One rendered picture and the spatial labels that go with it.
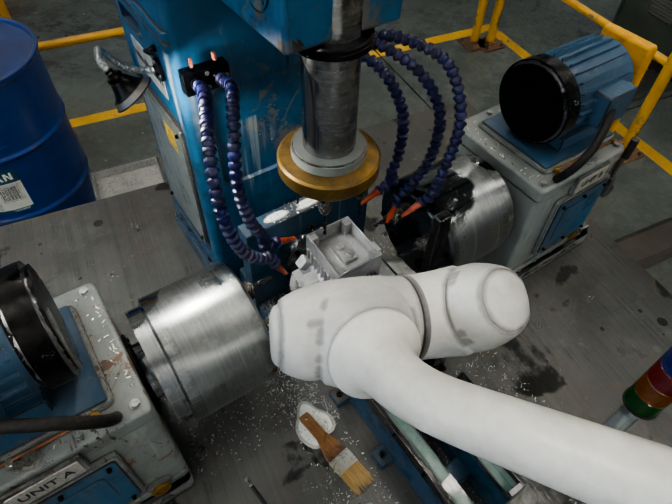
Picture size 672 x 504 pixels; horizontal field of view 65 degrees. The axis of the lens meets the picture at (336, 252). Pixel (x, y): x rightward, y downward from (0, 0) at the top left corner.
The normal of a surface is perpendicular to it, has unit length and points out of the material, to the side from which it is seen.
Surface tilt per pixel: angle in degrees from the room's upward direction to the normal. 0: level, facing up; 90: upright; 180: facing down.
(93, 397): 0
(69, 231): 0
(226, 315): 21
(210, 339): 32
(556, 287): 0
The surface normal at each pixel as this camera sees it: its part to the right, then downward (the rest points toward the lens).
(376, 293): 0.17, -0.89
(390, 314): 0.41, -0.34
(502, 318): 0.33, -0.03
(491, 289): 0.21, -0.34
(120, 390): 0.03, -0.64
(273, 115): 0.56, 0.65
